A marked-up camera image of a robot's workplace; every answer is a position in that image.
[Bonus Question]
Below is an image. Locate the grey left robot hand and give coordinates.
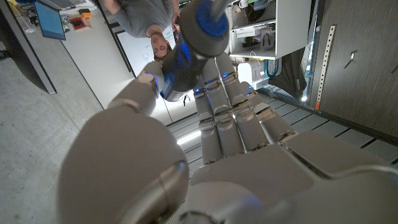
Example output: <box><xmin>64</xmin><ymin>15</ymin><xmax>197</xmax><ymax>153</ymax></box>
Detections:
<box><xmin>57</xmin><ymin>51</ymin><xmax>398</xmax><ymax>224</ymax></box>

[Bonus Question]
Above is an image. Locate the black and blue screwdriver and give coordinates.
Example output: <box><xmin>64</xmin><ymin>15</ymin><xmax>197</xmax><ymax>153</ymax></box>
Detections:
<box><xmin>160</xmin><ymin>0</ymin><xmax>237</xmax><ymax>103</ymax></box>

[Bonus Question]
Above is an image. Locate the whiteboard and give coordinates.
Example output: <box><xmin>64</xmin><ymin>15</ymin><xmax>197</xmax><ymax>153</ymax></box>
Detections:
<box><xmin>114</xmin><ymin>24</ymin><xmax>177</xmax><ymax>78</ymax></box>

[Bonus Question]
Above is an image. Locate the person in grey t-shirt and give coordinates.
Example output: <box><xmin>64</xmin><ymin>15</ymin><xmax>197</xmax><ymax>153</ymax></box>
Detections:
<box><xmin>99</xmin><ymin>0</ymin><xmax>181</xmax><ymax>63</ymax></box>

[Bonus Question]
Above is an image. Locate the orange toy block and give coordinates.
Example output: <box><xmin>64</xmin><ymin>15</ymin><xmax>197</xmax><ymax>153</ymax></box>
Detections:
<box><xmin>78</xmin><ymin>8</ymin><xmax>93</xmax><ymax>21</ymax></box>

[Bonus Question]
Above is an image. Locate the white ribbed appliance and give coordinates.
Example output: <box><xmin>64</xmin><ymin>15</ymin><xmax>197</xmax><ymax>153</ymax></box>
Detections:
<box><xmin>236</xmin><ymin>58</ymin><xmax>282</xmax><ymax>91</ymax></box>

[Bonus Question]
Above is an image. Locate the white shelf cabinet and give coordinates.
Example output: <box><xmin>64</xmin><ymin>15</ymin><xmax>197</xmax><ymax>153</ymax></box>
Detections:
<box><xmin>228</xmin><ymin>0</ymin><xmax>312</xmax><ymax>60</ymax></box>

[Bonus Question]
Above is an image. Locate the perforated metal strip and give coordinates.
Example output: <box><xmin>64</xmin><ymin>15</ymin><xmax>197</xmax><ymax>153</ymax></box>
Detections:
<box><xmin>315</xmin><ymin>24</ymin><xmax>336</xmax><ymax>111</ymax></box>

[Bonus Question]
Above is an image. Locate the black door handle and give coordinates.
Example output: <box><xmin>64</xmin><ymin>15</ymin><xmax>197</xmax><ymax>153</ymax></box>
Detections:
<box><xmin>343</xmin><ymin>51</ymin><xmax>358</xmax><ymax>69</ymax></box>

